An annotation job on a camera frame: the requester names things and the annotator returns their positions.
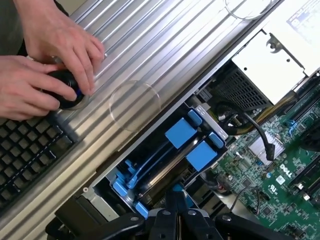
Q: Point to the person's dark shirt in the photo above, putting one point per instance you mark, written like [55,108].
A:
[10,25]

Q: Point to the black graphics card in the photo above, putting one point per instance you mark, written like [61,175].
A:
[312,140]

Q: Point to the person's right hand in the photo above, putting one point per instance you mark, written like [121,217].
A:
[22,87]

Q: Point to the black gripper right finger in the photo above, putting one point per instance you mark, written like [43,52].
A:
[195,225]

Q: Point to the green motherboard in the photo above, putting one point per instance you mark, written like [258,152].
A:
[275,195]

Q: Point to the grey metal disk bay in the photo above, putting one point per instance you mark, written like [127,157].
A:
[212,122]

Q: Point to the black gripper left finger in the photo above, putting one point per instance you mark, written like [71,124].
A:
[165,225]

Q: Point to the clear round plastic disc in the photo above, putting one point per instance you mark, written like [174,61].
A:
[135,105]
[247,7]

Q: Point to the blue disk carrier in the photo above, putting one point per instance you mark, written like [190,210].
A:
[180,132]

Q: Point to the silver power supply unit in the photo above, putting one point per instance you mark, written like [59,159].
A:
[270,65]

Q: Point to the person's left hand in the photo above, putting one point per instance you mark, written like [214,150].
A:
[57,37]

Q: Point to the silver chipset heatsink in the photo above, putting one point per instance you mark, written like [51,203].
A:
[255,147]

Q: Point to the black keyboard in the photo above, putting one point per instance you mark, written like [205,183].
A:
[30,155]

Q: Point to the open PC case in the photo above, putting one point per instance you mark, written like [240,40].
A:
[225,202]

